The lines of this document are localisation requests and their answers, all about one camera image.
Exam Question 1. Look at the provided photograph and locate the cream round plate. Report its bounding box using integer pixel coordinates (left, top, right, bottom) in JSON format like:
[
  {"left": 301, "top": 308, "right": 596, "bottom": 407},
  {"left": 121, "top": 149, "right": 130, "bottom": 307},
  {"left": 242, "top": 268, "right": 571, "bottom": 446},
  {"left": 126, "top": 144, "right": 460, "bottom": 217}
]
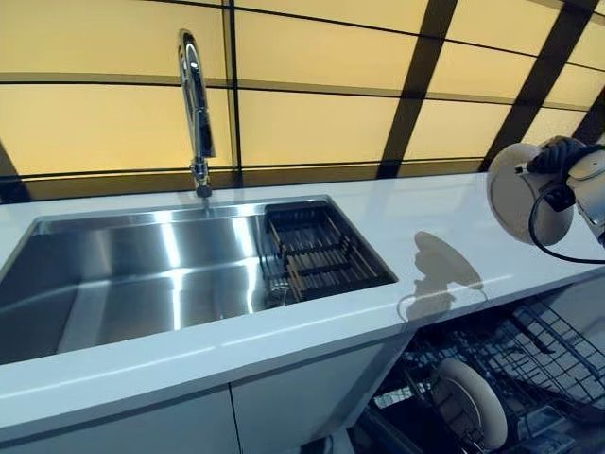
[
  {"left": 486, "top": 141, "right": 577, "bottom": 246},
  {"left": 430, "top": 358, "right": 510, "bottom": 451}
]

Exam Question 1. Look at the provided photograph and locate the chrome gooseneck kitchen faucet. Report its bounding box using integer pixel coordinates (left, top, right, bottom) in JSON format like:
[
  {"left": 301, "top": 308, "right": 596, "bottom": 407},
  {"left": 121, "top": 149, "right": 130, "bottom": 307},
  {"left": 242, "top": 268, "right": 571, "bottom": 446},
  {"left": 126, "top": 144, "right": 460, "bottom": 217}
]
[{"left": 177, "top": 27, "right": 218, "bottom": 200}]

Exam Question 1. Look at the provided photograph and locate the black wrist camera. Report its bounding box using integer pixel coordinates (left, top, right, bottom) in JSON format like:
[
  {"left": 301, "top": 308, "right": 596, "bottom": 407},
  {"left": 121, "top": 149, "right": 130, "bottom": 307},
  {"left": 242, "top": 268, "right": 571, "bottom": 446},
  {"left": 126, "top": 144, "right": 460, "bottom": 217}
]
[{"left": 546, "top": 185, "right": 577, "bottom": 213}]

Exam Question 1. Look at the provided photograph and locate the black dish drain rack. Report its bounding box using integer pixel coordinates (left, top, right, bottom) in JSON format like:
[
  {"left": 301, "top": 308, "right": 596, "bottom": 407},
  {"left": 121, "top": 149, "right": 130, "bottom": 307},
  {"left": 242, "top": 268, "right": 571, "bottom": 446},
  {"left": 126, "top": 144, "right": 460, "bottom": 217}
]
[{"left": 262, "top": 200, "right": 399, "bottom": 305}]

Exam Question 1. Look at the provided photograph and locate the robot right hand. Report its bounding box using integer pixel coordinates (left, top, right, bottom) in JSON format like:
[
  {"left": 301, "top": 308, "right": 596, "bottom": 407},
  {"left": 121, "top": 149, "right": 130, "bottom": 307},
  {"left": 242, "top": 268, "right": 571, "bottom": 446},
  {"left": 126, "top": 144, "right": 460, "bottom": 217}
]
[{"left": 513, "top": 134, "right": 602, "bottom": 177}]

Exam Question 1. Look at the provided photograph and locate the white cabinet door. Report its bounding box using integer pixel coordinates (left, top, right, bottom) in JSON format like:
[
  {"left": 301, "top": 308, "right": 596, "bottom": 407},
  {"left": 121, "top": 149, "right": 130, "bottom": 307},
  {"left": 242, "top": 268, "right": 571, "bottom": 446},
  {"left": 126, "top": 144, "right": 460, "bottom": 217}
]
[
  {"left": 0, "top": 381, "right": 238, "bottom": 454},
  {"left": 229, "top": 339, "right": 408, "bottom": 454}
]

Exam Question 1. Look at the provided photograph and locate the stainless steel sink basin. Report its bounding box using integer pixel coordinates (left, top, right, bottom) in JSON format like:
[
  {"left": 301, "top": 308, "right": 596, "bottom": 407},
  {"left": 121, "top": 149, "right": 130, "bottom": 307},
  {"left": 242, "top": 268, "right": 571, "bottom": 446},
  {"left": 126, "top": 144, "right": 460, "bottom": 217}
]
[{"left": 0, "top": 194, "right": 399, "bottom": 369}]

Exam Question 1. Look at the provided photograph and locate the dishwasher wire basket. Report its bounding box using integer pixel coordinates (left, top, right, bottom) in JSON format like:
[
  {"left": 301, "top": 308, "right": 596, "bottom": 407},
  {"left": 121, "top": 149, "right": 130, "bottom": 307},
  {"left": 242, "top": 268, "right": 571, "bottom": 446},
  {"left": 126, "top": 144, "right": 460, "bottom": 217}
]
[{"left": 372, "top": 301, "right": 605, "bottom": 454}]

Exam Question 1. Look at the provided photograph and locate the dishwasher wire grid shelf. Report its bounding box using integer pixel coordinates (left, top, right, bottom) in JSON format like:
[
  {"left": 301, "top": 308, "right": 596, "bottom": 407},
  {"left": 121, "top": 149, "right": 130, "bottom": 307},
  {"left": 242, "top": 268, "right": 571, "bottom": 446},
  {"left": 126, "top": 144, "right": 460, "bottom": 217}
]
[{"left": 507, "top": 301, "right": 605, "bottom": 380}]

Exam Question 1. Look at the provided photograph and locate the dishwasher door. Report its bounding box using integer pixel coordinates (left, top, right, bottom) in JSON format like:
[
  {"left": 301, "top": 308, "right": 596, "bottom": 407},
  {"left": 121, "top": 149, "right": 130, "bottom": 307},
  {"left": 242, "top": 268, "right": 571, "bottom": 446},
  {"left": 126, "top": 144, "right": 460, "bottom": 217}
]
[{"left": 346, "top": 400, "right": 427, "bottom": 454}]

